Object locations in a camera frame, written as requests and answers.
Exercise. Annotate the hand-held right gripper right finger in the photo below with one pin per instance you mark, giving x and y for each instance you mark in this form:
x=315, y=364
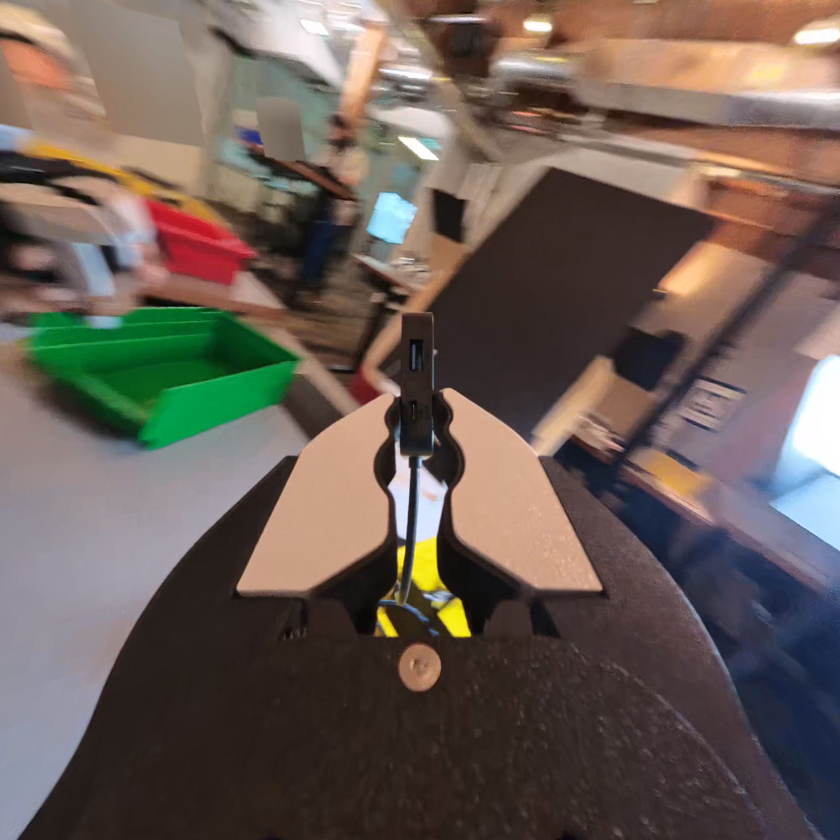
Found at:
x=518, y=518

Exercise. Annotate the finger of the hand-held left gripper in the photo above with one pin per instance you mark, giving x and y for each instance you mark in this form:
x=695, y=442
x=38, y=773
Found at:
x=59, y=220
x=98, y=282

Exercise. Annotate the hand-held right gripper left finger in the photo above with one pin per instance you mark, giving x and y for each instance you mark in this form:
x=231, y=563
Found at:
x=321, y=518

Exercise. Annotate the yellow plastic bin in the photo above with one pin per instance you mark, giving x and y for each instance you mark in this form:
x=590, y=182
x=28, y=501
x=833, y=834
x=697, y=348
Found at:
x=79, y=157
x=426, y=564

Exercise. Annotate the green plastic bin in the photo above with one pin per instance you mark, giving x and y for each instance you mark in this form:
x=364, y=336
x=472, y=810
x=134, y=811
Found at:
x=216, y=407

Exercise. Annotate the red plastic bin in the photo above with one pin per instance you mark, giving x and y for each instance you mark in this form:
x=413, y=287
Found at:
x=197, y=253

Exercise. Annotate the small yellow bin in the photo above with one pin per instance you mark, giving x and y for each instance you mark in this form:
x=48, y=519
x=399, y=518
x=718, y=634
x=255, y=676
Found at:
x=679, y=476

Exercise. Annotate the white paper sign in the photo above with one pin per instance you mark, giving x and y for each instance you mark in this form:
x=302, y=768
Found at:
x=712, y=403

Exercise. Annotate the lit monitor screen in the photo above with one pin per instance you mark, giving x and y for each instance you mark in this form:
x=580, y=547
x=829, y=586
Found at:
x=392, y=218

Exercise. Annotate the wooden chair with black back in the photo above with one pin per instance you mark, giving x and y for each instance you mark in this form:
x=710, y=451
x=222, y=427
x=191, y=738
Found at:
x=448, y=213

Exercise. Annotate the bright window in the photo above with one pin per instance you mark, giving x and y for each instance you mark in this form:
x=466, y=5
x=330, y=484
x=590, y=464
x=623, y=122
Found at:
x=820, y=420

